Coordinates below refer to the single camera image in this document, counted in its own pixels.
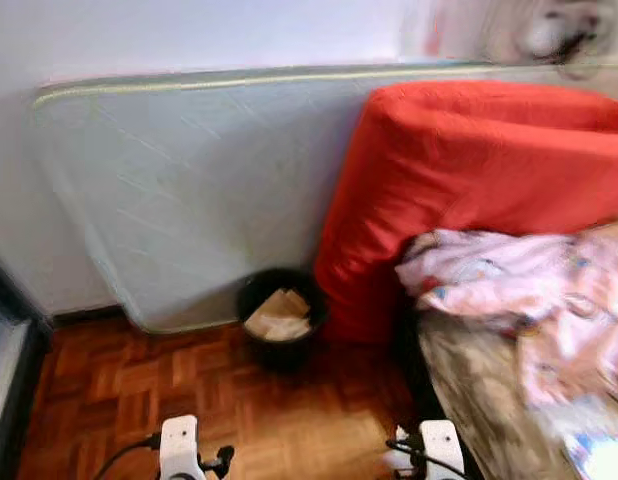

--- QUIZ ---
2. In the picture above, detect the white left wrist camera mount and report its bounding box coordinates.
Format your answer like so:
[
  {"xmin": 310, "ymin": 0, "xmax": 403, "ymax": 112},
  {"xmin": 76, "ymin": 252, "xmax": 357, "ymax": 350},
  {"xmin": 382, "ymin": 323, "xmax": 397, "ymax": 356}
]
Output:
[{"xmin": 159, "ymin": 415, "xmax": 205, "ymax": 480}]

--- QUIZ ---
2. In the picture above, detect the pink cartoon bear blanket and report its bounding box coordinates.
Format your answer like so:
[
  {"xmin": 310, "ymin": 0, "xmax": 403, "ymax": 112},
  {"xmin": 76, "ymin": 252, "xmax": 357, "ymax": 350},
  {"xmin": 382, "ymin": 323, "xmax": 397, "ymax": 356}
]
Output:
[{"xmin": 396, "ymin": 225, "xmax": 618, "ymax": 406}]

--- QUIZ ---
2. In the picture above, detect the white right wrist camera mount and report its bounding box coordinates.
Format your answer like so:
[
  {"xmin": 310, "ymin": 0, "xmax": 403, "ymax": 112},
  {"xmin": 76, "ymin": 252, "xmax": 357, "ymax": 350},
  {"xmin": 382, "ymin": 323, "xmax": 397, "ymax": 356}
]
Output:
[{"xmin": 419, "ymin": 420, "xmax": 466, "ymax": 480}]

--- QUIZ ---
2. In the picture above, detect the crumpled brown paper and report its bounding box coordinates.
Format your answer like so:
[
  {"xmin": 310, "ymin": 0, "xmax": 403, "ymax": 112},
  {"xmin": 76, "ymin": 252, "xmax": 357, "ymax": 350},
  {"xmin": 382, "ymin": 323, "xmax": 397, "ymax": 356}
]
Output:
[{"xmin": 245, "ymin": 289, "xmax": 313, "ymax": 342}]

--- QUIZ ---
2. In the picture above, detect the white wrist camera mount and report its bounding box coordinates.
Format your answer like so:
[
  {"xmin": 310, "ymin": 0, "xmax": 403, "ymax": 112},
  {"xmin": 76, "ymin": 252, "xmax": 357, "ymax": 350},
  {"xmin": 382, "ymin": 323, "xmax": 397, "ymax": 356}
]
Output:
[
  {"xmin": 419, "ymin": 420, "xmax": 466, "ymax": 480},
  {"xmin": 159, "ymin": 415, "xmax": 205, "ymax": 480}
]

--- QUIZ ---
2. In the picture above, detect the red folded mattress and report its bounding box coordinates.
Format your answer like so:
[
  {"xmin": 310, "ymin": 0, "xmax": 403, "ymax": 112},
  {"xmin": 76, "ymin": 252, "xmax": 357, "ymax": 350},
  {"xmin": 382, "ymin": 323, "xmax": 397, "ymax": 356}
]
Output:
[{"xmin": 312, "ymin": 80, "xmax": 618, "ymax": 346}]

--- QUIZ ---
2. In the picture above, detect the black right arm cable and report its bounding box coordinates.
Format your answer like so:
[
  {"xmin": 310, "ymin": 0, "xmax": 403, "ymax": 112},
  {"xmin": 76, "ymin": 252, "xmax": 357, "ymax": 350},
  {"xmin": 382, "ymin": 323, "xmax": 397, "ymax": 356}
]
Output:
[{"xmin": 386, "ymin": 436, "xmax": 470, "ymax": 480}]

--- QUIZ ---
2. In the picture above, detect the colourful comic magazine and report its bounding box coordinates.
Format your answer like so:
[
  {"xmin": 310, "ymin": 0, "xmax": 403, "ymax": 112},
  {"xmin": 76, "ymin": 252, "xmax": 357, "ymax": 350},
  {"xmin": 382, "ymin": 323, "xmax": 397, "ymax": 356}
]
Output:
[{"xmin": 564, "ymin": 420, "xmax": 618, "ymax": 480}]

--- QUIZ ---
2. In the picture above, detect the round white black fan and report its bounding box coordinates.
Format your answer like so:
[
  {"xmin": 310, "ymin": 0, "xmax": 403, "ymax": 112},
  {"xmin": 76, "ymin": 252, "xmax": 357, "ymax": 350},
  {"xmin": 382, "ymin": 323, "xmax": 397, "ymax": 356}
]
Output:
[{"xmin": 479, "ymin": 0, "xmax": 615, "ymax": 76}]

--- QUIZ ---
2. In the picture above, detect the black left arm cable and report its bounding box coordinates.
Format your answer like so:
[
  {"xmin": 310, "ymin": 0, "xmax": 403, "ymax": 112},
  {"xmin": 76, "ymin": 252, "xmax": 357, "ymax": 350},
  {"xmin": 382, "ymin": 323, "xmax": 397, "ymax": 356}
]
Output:
[{"xmin": 94, "ymin": 434, "xmax": 162, "ymax": 480}]

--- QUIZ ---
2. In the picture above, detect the black waste bin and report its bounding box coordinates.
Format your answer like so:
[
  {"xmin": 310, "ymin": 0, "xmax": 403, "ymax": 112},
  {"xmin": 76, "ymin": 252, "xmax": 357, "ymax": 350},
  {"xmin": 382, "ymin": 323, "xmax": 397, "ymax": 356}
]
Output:
[{"xmin": 236, "ymin": 267, "xmax": 328, "ymax": 373}]

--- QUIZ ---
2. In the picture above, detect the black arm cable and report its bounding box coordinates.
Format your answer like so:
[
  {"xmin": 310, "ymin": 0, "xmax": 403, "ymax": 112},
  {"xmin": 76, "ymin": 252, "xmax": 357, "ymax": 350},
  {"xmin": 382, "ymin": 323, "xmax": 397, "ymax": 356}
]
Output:
[
  {"xmin": 94, "ymin": 434, "xmax": 162, "ymax": 480},
  {"xmin": 386, "ymin": 436, "xmax": 470, "ymax": 480}
]

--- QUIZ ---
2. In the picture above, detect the bed with grey floral sheet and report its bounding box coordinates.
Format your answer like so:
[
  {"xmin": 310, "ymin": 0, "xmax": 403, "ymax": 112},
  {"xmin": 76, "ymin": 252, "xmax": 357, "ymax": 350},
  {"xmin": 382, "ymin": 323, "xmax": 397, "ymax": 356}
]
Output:
[{"xmin": 417, "ymin": 218, "xmax": 618, "ymax": 480}]

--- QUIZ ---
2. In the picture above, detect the white quilted mattress green trim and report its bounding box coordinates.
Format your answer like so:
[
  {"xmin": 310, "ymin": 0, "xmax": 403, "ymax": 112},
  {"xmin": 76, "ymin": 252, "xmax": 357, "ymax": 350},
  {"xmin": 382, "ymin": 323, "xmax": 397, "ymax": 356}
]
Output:
[{"xmin": 31, "ymin": 62, "xmax": 490, "ymax": 334}]

